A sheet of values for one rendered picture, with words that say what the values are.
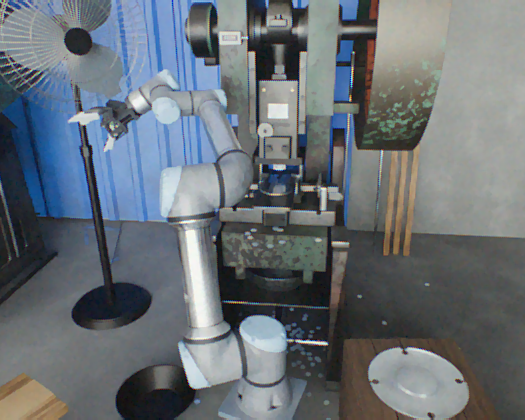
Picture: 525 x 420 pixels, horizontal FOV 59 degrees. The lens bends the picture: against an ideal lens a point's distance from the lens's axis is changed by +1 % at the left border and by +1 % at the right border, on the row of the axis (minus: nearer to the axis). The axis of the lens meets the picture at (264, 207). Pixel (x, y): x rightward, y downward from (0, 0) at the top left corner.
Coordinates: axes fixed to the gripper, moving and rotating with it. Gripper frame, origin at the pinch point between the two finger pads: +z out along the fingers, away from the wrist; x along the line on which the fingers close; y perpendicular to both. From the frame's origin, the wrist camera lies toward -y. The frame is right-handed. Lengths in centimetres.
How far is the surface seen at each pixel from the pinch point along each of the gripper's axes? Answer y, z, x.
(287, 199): 23, -43, 51
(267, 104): -2, -55, 31
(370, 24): -2, -98, 27
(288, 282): 30, -23, 85
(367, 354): 72, -39, 83
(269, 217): 20, -33, 58
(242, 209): 13, -25, 54
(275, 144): 6, -49, 41
